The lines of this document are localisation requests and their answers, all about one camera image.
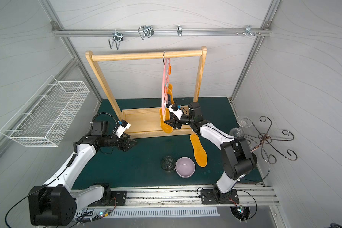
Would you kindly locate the metal corner hook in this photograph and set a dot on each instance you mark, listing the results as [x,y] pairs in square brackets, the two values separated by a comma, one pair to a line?
[248,32]

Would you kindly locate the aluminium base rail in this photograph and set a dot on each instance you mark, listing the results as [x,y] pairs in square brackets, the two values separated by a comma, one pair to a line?
[191,196]

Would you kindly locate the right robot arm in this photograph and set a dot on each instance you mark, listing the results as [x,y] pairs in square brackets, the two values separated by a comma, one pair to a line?
[238,160]

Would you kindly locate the white wire basket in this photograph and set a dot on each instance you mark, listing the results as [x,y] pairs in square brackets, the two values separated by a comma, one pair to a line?
[45,118]

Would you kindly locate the metal double hook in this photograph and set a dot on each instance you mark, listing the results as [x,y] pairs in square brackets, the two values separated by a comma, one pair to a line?
[116,40]

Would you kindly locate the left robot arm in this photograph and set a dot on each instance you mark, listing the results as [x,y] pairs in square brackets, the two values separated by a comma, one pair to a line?
[52,204]

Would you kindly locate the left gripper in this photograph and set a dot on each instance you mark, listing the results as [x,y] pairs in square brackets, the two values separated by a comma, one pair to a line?
[122,143]

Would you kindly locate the aluminium top rail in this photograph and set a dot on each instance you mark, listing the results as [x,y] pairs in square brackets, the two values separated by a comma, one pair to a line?
[159,32]

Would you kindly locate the metal loop hook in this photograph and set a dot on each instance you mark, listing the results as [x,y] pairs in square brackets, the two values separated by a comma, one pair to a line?
[146,31]

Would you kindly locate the white vented strip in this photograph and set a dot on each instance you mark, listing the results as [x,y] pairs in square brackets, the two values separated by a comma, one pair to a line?
[182,212]

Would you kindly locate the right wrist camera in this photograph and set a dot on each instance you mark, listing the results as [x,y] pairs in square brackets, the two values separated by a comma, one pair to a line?
[177,111]

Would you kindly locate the metal glass holder stand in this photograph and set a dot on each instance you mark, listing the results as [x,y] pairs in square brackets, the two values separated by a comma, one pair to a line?
[265,138]

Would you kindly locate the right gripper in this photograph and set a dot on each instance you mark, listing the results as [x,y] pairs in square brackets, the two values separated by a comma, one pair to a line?
[174,122]

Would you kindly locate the yellow insole front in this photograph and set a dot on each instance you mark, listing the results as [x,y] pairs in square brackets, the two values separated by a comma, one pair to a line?
[200,154]

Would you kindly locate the purple bowl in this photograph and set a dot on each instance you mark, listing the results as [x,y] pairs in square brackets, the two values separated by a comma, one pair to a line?
[185,167]

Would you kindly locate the small metal hook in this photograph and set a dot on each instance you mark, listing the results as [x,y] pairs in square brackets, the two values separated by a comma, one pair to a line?
[179,30]

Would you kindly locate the pink clip hanger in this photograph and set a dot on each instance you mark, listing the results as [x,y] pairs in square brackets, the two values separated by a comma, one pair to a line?
[165,81]

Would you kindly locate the hanging wine glass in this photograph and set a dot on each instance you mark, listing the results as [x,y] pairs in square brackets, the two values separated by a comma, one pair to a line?
[244,121]

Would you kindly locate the wooden clothes rack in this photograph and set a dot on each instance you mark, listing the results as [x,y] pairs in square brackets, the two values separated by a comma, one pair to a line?
[145,122]

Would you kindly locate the yellow insole back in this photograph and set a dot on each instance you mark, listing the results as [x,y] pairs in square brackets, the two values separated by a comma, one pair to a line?
[170,94]

